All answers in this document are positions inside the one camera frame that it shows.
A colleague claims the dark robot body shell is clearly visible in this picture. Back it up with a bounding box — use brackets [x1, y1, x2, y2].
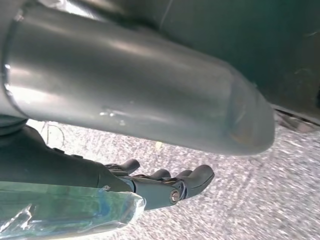
[72, 0, 320, 127]

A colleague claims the clear plastic cover film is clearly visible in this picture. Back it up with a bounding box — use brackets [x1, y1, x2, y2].
[0, 181, 146, 240]

